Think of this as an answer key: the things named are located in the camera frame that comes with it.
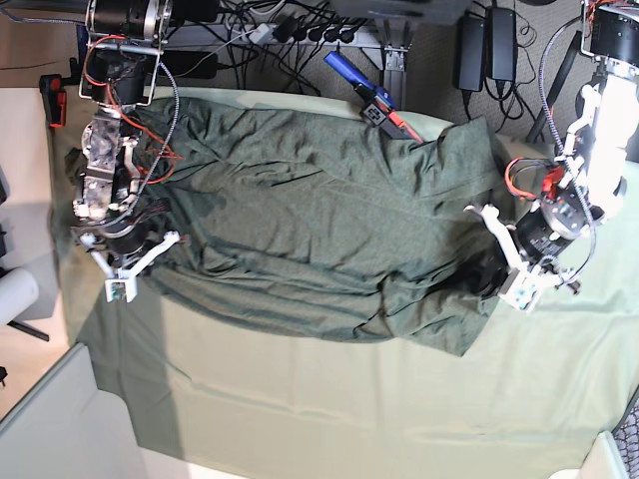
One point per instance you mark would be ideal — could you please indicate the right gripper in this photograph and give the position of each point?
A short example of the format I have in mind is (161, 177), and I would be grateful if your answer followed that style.
(123, 251)

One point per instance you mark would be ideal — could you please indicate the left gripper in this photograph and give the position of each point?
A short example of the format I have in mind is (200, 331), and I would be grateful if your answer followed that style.
(531, 246)

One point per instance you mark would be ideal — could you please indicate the green T-shirt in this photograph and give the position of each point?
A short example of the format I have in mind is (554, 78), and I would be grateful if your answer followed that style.
(309, 225)

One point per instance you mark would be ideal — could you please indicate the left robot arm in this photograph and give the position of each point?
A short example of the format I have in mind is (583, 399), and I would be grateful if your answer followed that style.
(582, 186)

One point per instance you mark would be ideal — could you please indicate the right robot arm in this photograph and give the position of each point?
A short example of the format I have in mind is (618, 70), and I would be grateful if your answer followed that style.
(119, 73)

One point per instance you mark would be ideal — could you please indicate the white cylinder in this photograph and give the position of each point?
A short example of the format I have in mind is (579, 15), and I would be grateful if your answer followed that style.
(19, 290)

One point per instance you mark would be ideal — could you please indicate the light green table cloth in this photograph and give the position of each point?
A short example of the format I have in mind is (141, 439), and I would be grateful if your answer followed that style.
(526, 400)

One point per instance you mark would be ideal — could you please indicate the red black table clamp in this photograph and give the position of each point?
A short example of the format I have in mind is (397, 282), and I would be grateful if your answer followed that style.
(54, 100)

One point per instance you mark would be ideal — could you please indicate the blue orange clamp tool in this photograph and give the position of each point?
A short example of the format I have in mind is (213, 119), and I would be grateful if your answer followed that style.
(378, 106)

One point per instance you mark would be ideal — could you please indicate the black power adapter left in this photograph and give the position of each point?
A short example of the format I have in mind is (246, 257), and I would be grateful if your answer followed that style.
(469, 54)

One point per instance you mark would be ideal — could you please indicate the black power adapter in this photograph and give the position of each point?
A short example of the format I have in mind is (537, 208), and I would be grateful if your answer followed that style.
(501, 44)
(469, 54)

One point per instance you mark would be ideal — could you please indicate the black power adapter right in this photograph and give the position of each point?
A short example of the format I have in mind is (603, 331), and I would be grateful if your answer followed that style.
(501, 44)

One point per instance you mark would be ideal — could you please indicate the white power strip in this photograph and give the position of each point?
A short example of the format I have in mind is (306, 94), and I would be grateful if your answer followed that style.
(324, 34)

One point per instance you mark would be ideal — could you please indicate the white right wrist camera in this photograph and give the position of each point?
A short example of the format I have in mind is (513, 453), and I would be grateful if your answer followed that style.
(118, 288)

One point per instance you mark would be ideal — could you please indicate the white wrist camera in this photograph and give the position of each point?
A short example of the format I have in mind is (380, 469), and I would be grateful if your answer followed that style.
(118, 288)
(520, 291)

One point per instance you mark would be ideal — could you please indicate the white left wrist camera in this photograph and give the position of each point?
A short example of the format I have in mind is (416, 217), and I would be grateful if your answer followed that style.
(520, 291)

